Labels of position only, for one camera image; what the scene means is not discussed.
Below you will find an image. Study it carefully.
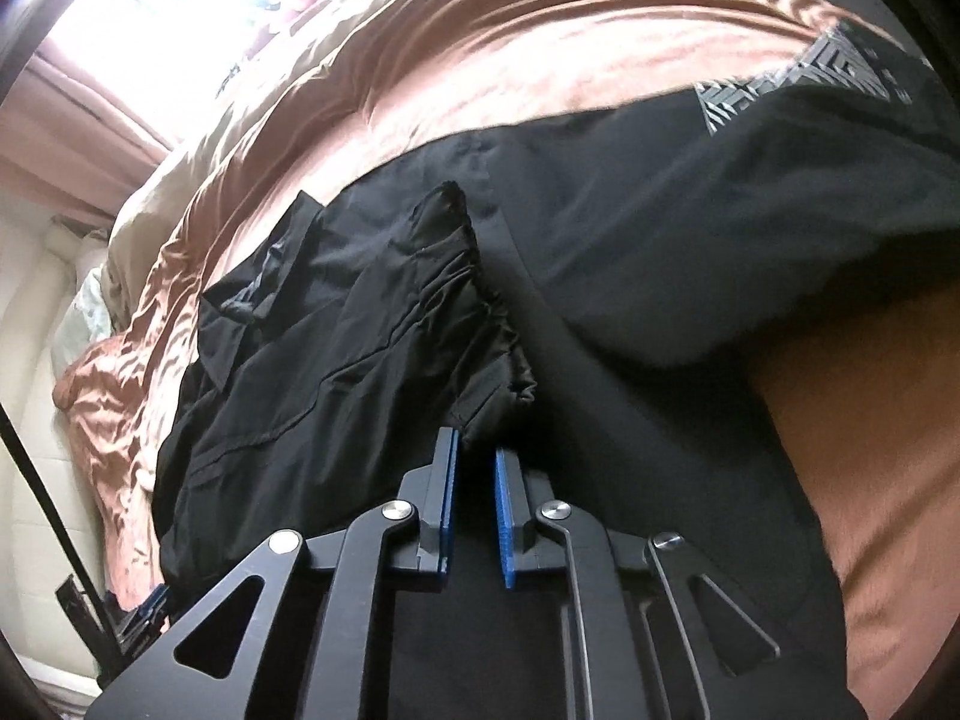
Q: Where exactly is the black button-up shirt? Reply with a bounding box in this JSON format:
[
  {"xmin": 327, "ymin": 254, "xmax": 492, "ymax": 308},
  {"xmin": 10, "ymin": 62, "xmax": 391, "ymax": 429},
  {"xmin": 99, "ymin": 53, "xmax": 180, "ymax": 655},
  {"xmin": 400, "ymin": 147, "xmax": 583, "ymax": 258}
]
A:
[{"xmin": 149, "ymin": 18, "xmax": 960, "ymax": 720}]

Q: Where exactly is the light green pillow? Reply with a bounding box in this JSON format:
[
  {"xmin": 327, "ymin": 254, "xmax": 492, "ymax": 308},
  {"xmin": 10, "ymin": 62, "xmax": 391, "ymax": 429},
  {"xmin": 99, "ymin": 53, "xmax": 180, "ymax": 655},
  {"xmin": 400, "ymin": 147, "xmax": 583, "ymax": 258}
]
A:
[{"xmin": 50, "ymin": 265, "xmax": 114, "ymax": 377}]

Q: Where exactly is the cream leather headboard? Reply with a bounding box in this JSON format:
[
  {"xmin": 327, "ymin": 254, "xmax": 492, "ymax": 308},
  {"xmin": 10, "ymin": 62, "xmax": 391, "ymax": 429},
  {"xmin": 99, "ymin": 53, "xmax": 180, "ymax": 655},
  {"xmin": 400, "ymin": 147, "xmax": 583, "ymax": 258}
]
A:
[{"xmin": 2, "ymin": 218, "xmax": 104, "ymax": 695}]

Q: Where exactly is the left pink curtain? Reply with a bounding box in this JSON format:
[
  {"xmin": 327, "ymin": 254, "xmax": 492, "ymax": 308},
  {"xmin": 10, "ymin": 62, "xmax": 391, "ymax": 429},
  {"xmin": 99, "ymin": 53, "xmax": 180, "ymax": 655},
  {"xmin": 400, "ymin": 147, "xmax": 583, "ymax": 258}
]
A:
[{"xmin": 2, "ymin": 41, "xmax": 169, "ymax": 227}]

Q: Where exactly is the beige duvet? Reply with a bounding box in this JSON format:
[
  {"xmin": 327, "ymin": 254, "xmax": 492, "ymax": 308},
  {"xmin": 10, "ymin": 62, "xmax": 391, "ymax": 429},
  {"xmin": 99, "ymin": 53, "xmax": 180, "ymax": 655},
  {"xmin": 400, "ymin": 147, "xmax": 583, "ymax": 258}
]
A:
[{"xmin": 101, "ymin": 0, "xmax": 382, "ymax": 332}]

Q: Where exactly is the brown bed blanket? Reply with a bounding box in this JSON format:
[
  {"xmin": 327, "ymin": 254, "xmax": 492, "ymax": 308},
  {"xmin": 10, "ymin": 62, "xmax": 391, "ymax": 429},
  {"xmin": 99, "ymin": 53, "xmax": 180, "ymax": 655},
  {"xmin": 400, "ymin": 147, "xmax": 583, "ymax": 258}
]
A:
[{"xmin": 53, "ymin": 0, "xmax": 958, "ymax": 718}]

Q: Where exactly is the black cable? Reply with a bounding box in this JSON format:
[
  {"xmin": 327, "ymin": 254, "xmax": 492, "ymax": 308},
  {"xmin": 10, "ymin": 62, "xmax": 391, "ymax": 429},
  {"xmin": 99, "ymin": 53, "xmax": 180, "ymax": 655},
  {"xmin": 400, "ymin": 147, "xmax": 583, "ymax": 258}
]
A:
[{"xmin": 0, "ymin": 403, "xmax": 114, "ymax": 685}]

